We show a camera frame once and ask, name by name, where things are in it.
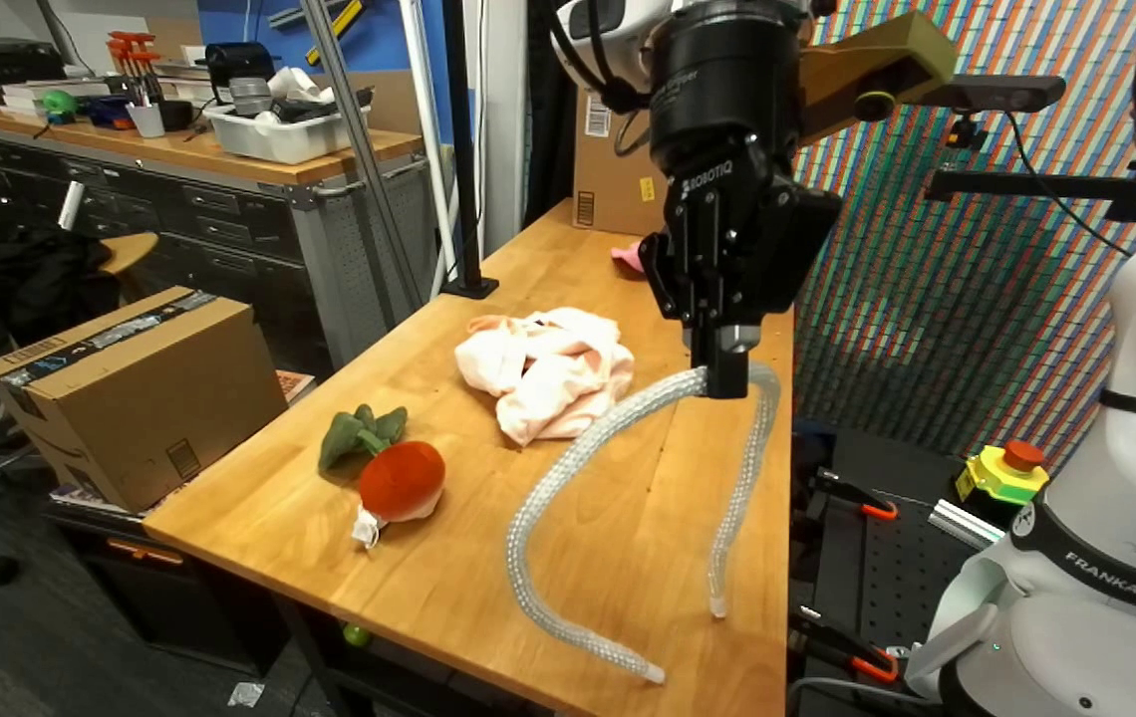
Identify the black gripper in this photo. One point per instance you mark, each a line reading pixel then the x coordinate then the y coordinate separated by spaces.
pixel 738 244

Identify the red plush radish green leaves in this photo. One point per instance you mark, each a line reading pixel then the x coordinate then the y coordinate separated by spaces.
pixel 393 481

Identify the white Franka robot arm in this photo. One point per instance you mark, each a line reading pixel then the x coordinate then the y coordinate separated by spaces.
pixel 726 67

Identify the peach t-shirt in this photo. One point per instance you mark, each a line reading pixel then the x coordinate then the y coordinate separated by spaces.
pixel 547 373

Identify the cardboard box with white label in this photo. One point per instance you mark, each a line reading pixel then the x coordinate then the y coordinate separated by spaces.
pixel 612 161

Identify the black cart with orange clamps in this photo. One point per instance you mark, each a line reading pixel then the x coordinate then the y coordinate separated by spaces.
pixel 886 572

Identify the yellow emergency stop button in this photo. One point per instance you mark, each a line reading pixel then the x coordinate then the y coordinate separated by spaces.
pixel 1000 474

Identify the slanted silver metal pole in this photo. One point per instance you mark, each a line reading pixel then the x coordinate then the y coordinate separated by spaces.
pixel 355 145

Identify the white plastic bin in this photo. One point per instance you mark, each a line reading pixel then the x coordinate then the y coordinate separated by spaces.
pixel 278 137

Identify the small black device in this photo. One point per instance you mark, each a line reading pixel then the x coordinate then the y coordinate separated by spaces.
pixel 241 67

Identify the cardboard box with black tape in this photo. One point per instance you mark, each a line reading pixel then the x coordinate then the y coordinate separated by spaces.
pixel 140 400

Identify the small orange object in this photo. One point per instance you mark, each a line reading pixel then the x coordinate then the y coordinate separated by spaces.
pixel 128 53

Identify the wooden workbench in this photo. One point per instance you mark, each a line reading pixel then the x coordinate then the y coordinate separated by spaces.
pixel 90 142

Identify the black cloth bundle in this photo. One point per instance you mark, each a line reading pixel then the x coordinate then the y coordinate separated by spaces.
pixel 42 286

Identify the small green object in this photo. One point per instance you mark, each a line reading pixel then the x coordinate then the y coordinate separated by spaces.
pixel 59 105

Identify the wooden wrist camera mount block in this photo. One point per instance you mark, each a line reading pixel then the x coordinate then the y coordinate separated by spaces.
pixel 870 67

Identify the black stereo camera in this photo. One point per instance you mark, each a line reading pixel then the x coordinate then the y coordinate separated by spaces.
pixel 989 93

